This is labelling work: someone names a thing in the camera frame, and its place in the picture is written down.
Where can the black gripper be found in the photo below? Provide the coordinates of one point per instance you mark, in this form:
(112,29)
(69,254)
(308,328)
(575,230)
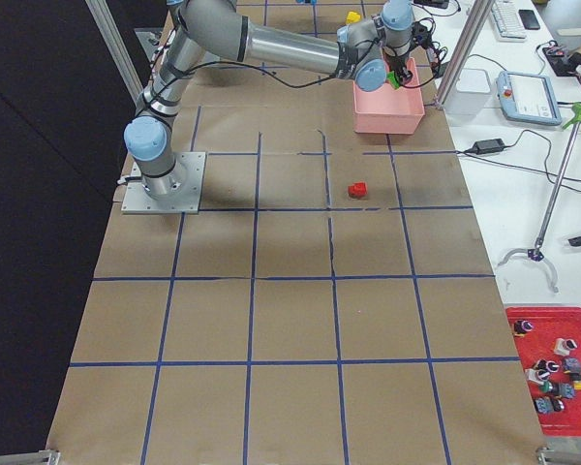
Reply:
(401,66)

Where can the green toy block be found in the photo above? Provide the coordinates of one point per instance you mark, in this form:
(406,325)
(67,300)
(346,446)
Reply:
(393,80)

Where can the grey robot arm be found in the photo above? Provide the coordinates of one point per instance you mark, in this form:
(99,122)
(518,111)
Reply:
(365,52)

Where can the pink plastic box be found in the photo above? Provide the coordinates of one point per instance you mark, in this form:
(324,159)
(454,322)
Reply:
(379,107)

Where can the white plastic container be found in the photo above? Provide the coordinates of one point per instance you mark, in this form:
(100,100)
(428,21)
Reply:
(468,97)

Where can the yellow toy block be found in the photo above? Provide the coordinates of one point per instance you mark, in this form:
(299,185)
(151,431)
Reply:
(353,17)

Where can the black power adapter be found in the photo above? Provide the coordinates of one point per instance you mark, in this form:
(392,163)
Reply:
(488,146)

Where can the white keyboard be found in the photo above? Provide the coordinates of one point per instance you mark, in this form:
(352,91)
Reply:
(506,22)

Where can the red toy block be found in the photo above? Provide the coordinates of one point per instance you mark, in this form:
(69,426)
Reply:
(357,190)

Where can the robot teach pendant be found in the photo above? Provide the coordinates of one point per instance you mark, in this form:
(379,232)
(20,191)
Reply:
(528,98)

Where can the black smartphone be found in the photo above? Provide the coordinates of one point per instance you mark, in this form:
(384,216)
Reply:
(529,19)

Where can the silver reacher grabber tool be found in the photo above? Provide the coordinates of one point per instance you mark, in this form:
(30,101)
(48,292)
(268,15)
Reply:
(535,254)

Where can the red plastic tray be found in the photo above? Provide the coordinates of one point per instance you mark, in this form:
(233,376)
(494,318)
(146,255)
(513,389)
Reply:
(548,341)

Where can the aluminium frame post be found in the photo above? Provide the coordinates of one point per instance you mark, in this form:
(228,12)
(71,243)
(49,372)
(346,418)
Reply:
(470,32)

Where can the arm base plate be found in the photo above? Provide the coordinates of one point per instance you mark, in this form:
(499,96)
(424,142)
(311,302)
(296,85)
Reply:
(178,192)

